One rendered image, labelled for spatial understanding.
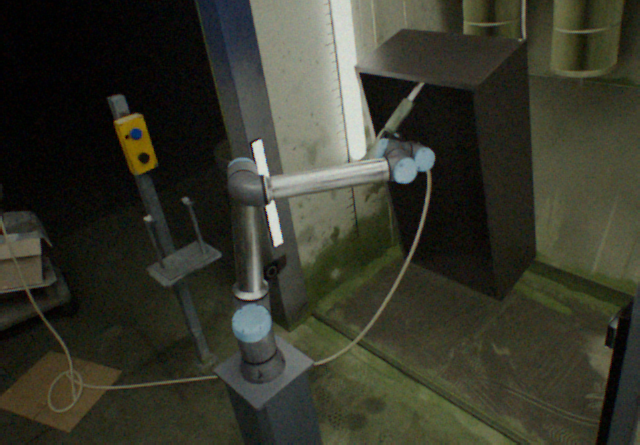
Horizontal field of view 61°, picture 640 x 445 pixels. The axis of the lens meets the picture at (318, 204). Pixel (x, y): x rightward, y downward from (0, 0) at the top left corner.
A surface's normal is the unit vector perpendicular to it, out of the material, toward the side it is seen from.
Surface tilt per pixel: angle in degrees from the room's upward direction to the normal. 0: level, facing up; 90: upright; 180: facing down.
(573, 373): 0
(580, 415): 0
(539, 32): 90
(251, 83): 90
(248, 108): 90
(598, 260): 57
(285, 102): 90
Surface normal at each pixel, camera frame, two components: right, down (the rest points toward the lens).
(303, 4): 0.68, 0.29
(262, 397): -0.14, -0.86
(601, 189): -0.68, -0.10
